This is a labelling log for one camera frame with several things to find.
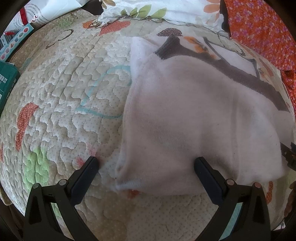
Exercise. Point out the patterned shapes box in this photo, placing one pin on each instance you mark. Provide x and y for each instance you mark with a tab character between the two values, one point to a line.
12	39

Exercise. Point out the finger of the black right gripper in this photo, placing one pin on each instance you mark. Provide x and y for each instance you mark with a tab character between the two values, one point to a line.
289	153

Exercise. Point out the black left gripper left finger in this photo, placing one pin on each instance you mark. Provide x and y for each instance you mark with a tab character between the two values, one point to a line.
40	220

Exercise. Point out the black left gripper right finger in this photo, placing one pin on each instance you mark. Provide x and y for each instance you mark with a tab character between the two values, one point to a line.
242	212

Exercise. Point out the white bag with red print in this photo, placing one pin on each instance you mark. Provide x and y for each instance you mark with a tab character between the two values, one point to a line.
40	12

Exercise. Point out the teal cardboard box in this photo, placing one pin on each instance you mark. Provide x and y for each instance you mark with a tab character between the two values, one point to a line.
9	76

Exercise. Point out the white floral pillow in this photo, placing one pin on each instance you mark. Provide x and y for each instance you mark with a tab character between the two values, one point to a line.
193	12

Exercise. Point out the quilted heart pattern bedspread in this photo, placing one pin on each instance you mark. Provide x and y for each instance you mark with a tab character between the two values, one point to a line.
68	106

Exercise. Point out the white garment with grey trim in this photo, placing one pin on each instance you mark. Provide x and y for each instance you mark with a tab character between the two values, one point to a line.
191	99

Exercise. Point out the orange floral blanket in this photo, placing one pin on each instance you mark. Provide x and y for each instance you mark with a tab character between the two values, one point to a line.
256	25

